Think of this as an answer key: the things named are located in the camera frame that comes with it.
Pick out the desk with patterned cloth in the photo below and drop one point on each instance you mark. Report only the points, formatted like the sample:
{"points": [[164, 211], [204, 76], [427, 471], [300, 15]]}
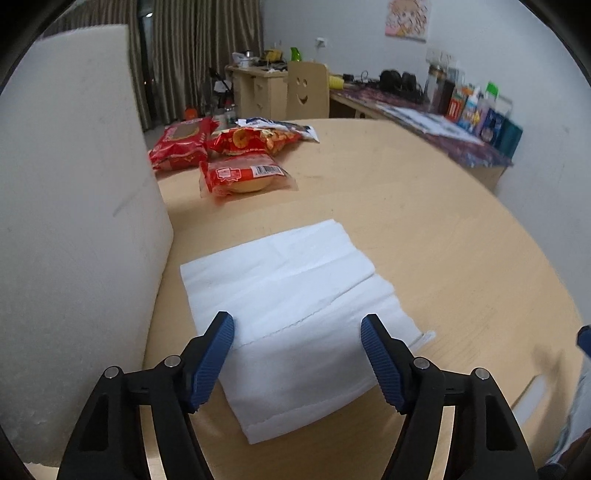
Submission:
{"points": [[415, 124]]}

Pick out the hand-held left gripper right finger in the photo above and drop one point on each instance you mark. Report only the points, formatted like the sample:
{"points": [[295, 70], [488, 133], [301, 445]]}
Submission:
{"points": [[383, 364]]}

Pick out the person's grey clothing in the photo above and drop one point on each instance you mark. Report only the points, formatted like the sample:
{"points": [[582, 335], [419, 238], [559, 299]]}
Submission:
{"points": [[572, 443]]}

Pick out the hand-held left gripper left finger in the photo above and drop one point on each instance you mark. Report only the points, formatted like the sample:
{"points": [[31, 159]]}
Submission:
{"points": [[212, 360]]}

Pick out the red bread packet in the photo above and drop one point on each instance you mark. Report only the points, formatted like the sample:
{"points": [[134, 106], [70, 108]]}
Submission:
{"points": [[240, 175]]}

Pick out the white paper towel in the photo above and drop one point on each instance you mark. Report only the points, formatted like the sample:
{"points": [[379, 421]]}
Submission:
{"points": [[295, 286]]}

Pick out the red biscuit packet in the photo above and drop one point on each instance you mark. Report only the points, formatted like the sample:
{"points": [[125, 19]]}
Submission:
{"points": [[180, 143]]}

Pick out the blue white snack bag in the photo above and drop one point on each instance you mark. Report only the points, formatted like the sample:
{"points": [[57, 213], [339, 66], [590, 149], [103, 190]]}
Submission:
{"points": [[286, 129]]}

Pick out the white wall switch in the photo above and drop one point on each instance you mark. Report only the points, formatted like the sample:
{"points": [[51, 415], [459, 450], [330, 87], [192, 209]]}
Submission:
{"points": [[441, 56]]}

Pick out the red snack bag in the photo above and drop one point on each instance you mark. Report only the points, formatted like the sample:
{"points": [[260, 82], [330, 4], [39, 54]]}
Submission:
{"points": [[254, 141]]}

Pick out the row of colourful cartons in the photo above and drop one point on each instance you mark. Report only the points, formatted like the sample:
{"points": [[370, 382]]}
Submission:
{"points": [[485, 115]]}

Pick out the black headphones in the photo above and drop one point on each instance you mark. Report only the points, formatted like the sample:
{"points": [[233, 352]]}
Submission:
{"points": [[399, 83]]}

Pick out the yellow box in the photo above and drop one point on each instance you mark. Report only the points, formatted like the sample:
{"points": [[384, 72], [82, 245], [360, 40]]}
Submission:
{"points": [[272, 55]]}

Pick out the orange container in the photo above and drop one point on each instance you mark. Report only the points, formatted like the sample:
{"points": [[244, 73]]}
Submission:
{"points": [[190, 112]]}

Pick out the wooden smiley chair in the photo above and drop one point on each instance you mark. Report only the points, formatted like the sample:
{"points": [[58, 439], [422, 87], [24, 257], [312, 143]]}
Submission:
{"points": [[305, 87]]}

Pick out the brown curtain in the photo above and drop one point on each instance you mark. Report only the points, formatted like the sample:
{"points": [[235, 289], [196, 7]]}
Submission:
{"points": [[141, 69], [207, 55]]}

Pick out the wall poster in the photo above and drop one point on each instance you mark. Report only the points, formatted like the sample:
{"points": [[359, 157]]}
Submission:
{"points": [[408, 18]]}

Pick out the white foam box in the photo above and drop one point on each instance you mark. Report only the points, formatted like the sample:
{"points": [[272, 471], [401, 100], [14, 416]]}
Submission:
{"points": [[74, 230]]}

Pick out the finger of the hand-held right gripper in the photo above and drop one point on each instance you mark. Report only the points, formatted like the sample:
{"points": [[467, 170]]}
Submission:
{"points": [[585, 339]]}

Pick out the light wooden desk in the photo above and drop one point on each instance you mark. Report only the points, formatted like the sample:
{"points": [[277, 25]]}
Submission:
{"points": [[258, 90]]}

